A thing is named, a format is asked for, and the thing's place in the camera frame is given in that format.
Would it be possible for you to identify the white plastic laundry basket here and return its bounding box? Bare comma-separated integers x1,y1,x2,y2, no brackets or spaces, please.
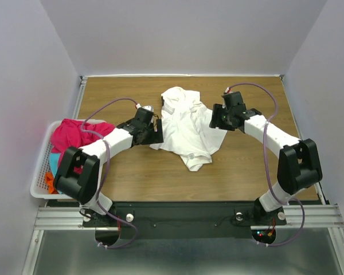
30,120,72,201

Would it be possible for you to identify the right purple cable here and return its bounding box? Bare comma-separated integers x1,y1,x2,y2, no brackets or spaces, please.
228,82,306,247

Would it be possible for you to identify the white t shirt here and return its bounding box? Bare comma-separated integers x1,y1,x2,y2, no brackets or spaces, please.
150,87,227,172

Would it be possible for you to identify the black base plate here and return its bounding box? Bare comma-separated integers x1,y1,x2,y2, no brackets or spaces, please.
83,201,286,239

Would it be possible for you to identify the cyan t shirt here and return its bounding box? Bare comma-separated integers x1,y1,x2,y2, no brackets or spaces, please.
49,152,61,176

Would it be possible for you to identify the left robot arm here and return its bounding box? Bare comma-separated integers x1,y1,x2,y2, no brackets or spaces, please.
54,103,163,226

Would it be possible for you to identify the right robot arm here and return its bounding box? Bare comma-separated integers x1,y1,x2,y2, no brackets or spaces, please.
209,91,323,223

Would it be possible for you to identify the orange t shirt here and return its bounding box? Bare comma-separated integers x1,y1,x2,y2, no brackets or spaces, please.
44,171,59,194

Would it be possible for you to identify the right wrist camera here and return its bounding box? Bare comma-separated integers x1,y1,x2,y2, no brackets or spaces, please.
224,87,234,95

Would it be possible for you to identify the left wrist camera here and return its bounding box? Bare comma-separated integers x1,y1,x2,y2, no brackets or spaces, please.
135,104,154,112

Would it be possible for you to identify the pink t shirt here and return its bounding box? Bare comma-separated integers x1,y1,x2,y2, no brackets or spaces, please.
50,119,115,166

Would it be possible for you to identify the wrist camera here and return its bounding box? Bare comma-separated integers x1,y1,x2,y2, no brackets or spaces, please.
224,87,234,95
135,104,154,112

